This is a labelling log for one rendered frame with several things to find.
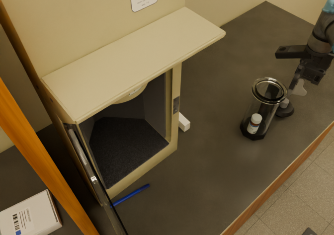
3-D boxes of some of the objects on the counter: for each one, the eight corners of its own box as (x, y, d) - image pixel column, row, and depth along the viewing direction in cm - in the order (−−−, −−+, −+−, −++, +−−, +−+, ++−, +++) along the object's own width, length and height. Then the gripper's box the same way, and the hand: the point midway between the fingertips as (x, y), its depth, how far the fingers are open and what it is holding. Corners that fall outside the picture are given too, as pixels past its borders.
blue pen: (109, 205, 91) (109, 204, 90) (148, 184, 95) (148, 182, 95) (111, 208, 90) (110, 207, 89) (149, 187, 95) (149, 185, 94)
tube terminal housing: (62, 154, 103) (-86, -111, 42) (135, 108, 116) (102, -144, 56) (101, 207, 91) (-30, -56, 31) (177, 148, 104) (192, -116, 44)
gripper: (329, 65, 83) (302, 111, 99) (342, 39, 90) (315, 86, 107) (300, 54, 86) (279, 100, 102) (314, 30, 93) (292, 77, 110)
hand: (291, 88), depth 105 cm, fingers open, 8 cm apart
